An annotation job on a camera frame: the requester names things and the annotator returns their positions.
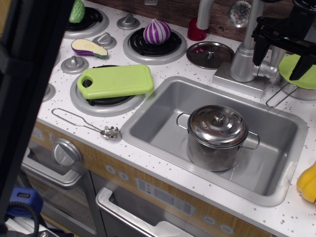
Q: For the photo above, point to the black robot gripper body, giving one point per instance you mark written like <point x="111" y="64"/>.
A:
<point x="294" y="33"/>

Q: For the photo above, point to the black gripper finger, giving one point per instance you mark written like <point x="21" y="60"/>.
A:
<point x="303" y="65"/>
<point x="260" y="49"/>

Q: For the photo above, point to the silver faucet lever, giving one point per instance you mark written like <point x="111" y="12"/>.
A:
<point x="270" y="69"/>

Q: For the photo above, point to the green lid on saucepan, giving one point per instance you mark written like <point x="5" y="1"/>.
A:
<point x="287" y="65"/>

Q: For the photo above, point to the small steel saucepan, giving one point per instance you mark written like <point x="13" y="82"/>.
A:
<point x="287" y="90"/>

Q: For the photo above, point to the silver toy faucet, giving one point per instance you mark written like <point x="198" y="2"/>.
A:
<point x="241" y="75"/>

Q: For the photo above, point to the clear crystal faucet knob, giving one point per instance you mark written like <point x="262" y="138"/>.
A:
<point x="239" y="13"/>

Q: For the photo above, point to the flat steel lid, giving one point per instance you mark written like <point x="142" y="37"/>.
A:
<point x="209" y="55"/>

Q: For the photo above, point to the red toy cup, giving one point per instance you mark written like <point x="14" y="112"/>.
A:
<point x="194" y="33"/>

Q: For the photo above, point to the steel pot lid with knob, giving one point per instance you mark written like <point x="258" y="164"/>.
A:
<point x="217" y="126"/>

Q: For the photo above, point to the grey sink basin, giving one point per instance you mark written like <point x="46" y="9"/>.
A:
<point x="262" y="175"/>

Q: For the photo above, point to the purple white toy onion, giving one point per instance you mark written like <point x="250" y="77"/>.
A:
<point x="157" y="32"/>

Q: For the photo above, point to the yellow toy pepper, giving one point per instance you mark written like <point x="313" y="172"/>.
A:
<point x="306" y="184"/>

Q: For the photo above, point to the back right stove burner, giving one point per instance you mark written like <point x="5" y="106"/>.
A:
<point x="136" y="49"/>

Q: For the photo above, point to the stove burner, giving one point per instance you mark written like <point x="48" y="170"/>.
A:
<point x="93" y="23"/>
<point x="136" y="49"/>
<point x="106" y="107"/>

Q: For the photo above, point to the silver stove knob top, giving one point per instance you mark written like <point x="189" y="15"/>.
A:
<point x="128" y="22"/>

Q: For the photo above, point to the silver stove knob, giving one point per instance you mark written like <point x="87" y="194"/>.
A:
<point x="74" y="65"/>
<point x="128" y="22"/>
<point x="106" y="41"/>

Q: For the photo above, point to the silver stove knob middle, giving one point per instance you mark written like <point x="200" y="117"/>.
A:
<point x="106" y="41"/>

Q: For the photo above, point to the front stove burner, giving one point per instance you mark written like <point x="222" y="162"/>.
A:
<point x="106" y="107"/>

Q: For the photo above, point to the green cutting board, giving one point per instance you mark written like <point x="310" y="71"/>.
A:
<point x="116" y="81"/>

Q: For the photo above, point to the back left stove burner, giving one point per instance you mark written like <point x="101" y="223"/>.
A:
<point x="93" y="23"/>

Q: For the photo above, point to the toy eggplant half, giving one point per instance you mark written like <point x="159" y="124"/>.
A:
<point x="87" y="47"/>

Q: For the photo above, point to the green toy bitter gourd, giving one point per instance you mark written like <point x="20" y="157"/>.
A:
<point x="77" y="13"/>

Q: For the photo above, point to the silver stove knob lower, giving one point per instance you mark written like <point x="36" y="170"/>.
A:
<point x="74" y="65"/>

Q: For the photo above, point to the silver stove knob edge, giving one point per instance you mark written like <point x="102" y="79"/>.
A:
<point x="49" y="93"/>

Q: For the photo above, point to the round silver oven dial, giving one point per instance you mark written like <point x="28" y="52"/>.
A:
<point x="65" y="153"/>

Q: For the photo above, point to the steel pot with handles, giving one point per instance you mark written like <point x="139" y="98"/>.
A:
<point x="219" y="159"/>

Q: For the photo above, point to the metal wire pasta spoon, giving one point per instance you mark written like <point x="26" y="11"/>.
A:
<point x="108" y="133"/>

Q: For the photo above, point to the silver dishwasher door handle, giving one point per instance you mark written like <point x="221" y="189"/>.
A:
<point x="162" y="229"/>

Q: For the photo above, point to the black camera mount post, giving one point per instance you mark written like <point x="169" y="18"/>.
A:
<point x="28" y="49"/>

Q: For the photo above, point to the silver oven door handle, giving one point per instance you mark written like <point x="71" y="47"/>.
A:
<point x="38" y="161"/>

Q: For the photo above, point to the blue clamp with cable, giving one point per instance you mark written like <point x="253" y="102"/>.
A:
<point x="26" y="202"/>

